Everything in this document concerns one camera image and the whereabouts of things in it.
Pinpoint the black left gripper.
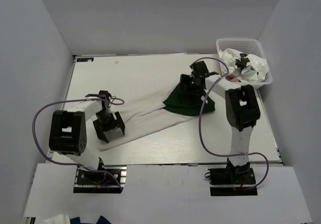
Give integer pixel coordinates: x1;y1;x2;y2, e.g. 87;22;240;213
94;110;125;142

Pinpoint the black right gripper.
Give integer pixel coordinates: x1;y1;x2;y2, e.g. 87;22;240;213
178;74;204;98

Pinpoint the white green Charlie Brown shirt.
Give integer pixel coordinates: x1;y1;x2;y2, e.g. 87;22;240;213
97;85;206;152

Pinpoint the pink t shirt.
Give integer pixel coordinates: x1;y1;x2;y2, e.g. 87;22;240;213
225;75;240;82

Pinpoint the white t shirt black print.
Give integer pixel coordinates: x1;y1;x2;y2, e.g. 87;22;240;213
218;48;269;83

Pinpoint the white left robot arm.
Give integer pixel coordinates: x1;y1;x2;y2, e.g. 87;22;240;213
49;90;125;183

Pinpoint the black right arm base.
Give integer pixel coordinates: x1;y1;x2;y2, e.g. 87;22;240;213
204;168;258;197

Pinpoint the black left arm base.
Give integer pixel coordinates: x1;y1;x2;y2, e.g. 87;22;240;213
73;167;127;194

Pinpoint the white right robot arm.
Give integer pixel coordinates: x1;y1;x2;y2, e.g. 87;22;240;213
179;60;260;183

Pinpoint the white plastic basket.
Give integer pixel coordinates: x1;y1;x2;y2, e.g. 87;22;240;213
216;38;273;88

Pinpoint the small label sticker on table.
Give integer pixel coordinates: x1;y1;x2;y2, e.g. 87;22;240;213
76;58;94;62

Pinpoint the blue cloth at bottom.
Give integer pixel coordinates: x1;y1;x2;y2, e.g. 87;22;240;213
70;215;111;224

